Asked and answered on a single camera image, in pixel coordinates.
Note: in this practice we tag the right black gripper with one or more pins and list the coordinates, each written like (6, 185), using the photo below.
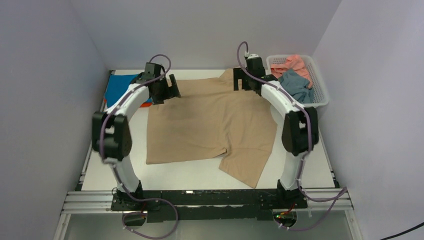
(240, 74)

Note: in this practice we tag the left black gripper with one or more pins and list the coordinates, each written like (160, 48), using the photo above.
(169, 92)

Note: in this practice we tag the beige t shirt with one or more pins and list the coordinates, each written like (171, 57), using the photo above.
(212, 119)

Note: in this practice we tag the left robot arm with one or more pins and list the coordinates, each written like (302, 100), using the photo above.
(111, 135)

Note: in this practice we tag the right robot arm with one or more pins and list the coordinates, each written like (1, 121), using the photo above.
(300, 124)

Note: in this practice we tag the folded orange t shirt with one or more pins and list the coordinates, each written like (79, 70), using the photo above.
(146, 104)

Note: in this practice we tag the pink t shirt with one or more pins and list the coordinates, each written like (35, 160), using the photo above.
(294, 62)

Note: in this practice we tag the grey-blue t shirt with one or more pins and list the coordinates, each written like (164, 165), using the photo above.
(297, 86)

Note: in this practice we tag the folded blue t shirt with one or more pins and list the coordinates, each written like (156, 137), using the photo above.
(116, 87)

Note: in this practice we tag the white plastic basket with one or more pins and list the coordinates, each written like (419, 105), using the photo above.
(321, 95)

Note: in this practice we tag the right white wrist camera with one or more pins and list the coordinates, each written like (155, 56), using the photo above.
(248, 56)

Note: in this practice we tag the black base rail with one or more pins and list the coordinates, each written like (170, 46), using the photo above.
(216, 204)

